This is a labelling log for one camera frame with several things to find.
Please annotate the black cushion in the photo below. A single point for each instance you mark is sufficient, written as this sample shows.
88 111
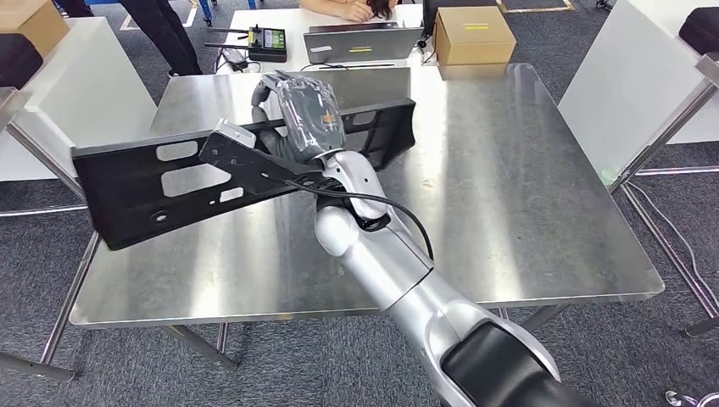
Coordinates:
17 62
702 31

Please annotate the stainless steel workbench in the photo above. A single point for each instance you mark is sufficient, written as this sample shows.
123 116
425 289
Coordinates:
505 196
663 135
11 107

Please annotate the black plastic panel part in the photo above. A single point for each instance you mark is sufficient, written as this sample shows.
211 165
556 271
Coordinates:
123 219

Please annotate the plain cardboard box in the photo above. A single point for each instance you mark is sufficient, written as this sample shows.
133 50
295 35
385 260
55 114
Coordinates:
28 19

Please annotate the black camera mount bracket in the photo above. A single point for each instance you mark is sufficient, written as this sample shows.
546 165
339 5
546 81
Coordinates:
247 163

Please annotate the cardboard box with yellow label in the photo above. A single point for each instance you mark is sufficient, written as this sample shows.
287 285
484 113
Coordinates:
474 39

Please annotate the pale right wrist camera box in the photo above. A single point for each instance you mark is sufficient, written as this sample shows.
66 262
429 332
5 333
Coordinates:
236 133

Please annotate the grey laptop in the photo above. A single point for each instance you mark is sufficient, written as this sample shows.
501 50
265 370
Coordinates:
359 47

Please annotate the black power adapter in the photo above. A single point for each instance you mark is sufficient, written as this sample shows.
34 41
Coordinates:
236 59

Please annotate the person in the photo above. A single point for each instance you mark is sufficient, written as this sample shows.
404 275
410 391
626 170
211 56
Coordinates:
163 34
342 8

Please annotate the white side table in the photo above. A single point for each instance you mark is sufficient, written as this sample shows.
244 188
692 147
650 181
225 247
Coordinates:
84 101
629 84

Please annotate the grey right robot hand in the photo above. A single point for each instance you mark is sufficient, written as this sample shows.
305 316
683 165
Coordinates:
314 118

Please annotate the black remote controller with screen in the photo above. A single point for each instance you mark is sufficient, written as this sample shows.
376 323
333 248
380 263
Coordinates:
267 53

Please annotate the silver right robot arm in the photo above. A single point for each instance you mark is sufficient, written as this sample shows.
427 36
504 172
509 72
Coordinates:
393 269

